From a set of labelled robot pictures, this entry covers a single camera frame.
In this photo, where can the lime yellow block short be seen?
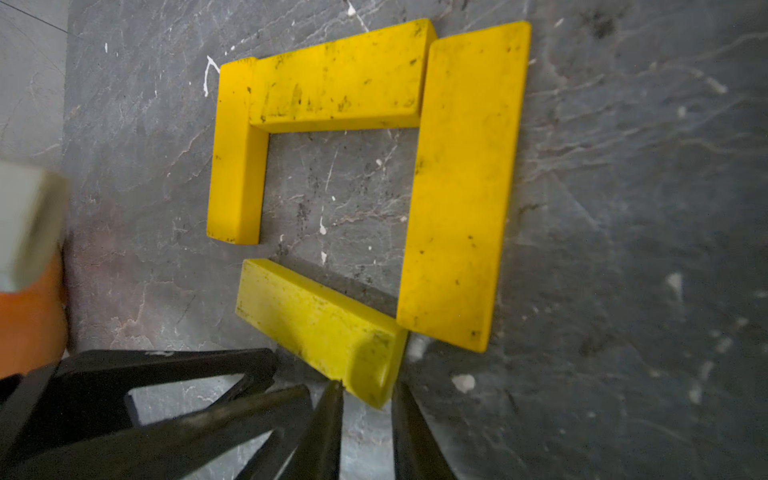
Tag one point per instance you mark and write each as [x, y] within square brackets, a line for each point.
[463, 173]

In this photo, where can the lime yellow block long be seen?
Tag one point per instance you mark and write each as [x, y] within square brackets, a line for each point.
[341, 338]

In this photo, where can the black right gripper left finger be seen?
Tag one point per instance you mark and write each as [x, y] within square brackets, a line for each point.
[317, 455]

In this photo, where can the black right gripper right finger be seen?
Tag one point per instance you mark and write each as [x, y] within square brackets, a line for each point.
[416, 452]

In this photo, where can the orange plush toy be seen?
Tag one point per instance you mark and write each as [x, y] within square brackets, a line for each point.
[34, 325]

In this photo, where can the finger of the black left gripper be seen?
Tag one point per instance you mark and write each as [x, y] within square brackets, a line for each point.
[86, 395]
[172, 449]

